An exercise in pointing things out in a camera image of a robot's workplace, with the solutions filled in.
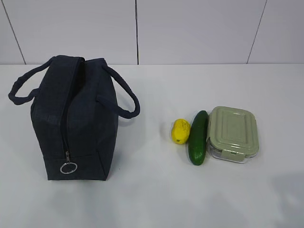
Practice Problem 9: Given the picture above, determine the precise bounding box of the glass container with green lid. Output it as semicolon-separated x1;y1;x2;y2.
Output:
207;106;259;163

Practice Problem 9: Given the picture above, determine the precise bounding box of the green cucumber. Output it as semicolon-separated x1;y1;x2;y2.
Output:
188;110;209;166

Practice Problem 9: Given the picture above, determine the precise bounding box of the dark navy fabric lunch bag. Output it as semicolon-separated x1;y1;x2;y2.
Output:
8;55;140;181

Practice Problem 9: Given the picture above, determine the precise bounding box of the yellow toy lemon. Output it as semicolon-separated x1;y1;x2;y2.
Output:
171;119;190;144

